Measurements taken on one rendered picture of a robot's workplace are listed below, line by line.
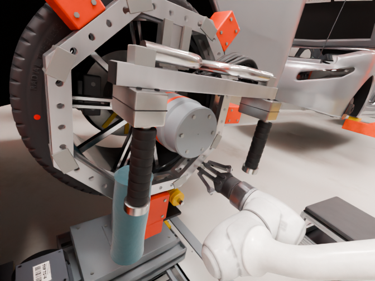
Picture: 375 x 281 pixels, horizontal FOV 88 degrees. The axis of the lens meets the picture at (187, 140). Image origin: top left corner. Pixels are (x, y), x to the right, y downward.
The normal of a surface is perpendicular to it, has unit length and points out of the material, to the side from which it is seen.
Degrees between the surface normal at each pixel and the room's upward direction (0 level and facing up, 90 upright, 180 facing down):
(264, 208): 13
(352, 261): 54
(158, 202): 90
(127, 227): 92
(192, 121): 90
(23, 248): 0
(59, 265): 0
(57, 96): 90
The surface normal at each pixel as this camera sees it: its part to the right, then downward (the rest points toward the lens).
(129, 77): 0.61, 0.37
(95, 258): 0.18, -0.92
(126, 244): 0.10, 0.39
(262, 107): -0.77, 0.09
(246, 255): -0.10, -0.20
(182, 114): -0.47, -0.55
